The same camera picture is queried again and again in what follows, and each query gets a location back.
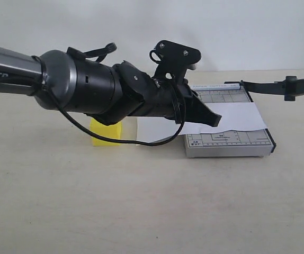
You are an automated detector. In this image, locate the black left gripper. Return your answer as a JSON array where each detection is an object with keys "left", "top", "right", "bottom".
[{"left": 87, "top": 61, "right": 222, "bottom": 127}]

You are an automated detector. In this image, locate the white paper strip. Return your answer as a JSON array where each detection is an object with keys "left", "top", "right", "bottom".
[{"left": 136, "top": 102, "right": 267, "bottom": 143}]

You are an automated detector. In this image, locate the yellow foam cube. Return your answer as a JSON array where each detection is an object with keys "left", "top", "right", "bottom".
[{"left": 90, "top": 119, "right": 122, "bottom": 147}]

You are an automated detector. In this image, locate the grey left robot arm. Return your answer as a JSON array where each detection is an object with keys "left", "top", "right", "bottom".
[{"left": 0, "top": 40, "right": 221, "bottom": 127}]

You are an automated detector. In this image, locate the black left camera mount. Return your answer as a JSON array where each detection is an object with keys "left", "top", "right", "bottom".
[{"left": 149, "top": 40, "right": 202, "bottom": 84}]

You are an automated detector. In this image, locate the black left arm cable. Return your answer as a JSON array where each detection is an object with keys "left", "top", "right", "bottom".
[{"left": 30, "top": 42, "right": 190, "bottom": 147}]

